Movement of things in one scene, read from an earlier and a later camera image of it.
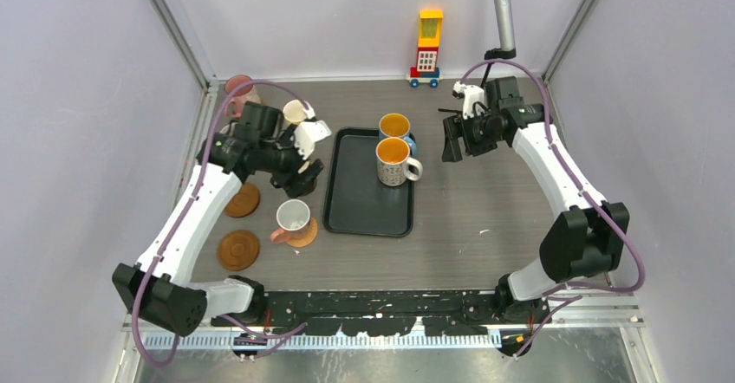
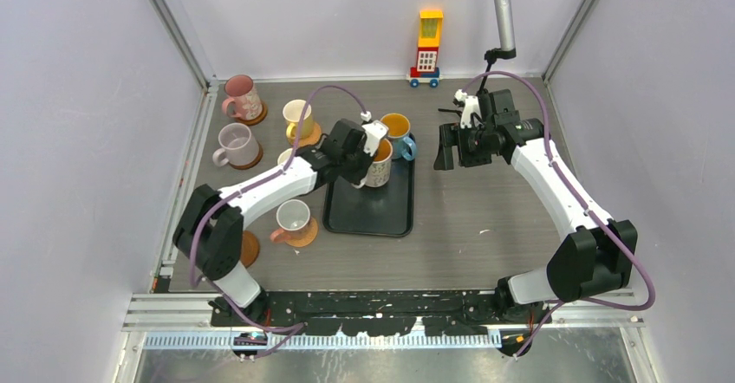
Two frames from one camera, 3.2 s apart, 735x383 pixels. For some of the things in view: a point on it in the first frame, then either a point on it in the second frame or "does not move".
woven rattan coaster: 308,238 does not move
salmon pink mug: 293,217 does not move
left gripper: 287,179 -> 356,178
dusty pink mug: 234,108 does not move
